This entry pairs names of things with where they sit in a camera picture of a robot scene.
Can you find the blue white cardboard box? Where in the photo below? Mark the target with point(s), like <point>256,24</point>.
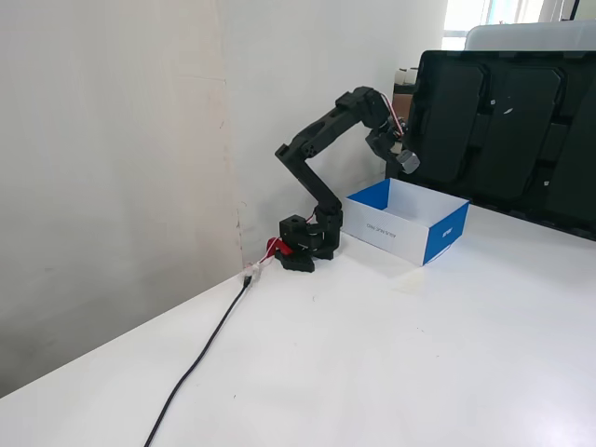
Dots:
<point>396,228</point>

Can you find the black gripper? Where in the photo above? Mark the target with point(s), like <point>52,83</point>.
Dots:
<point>390,150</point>

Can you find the red clamp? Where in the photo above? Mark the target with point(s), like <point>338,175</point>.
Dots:
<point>279,247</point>

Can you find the translucent white storage bin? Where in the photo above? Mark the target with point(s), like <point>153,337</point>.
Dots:
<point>526,35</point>

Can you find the window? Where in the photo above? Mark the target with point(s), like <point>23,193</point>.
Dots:
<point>465,14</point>

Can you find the black plastic tray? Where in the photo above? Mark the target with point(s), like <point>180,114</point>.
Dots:
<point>512,116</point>

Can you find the gray block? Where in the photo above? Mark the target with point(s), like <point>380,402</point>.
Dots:
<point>410,162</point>

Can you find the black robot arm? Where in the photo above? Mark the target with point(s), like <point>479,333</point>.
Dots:
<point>321,130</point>

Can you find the brown cardboard carton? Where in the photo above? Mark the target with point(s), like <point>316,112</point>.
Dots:
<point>401,102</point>

